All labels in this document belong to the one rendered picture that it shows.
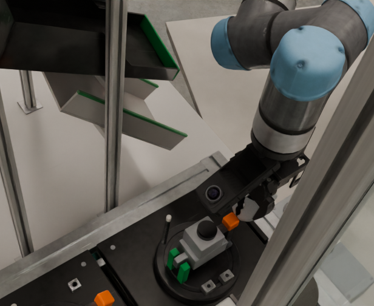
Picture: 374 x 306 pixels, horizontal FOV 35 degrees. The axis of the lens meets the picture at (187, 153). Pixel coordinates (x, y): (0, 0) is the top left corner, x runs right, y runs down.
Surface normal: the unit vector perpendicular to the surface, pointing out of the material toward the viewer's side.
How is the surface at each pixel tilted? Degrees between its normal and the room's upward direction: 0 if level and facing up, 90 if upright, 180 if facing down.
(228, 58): 95
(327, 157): 90
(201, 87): 0
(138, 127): 90
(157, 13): 0
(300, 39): 1
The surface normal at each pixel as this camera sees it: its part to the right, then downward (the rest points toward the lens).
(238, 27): -0.61, -0.38
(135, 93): 0.43, 0.76
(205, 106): 0.12, -0.58
